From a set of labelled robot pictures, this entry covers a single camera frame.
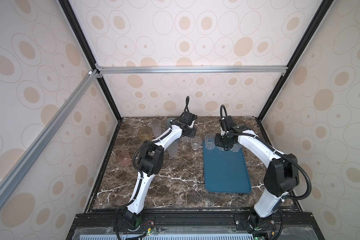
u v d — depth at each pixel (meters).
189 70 0.90
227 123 0.70
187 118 0.81
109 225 0.73
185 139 1.05
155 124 1.13
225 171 0.90
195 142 1.03
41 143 0.54
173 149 1.00
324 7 0.68
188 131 0.91
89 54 0.83
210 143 0.99
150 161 0.60
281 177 0.46
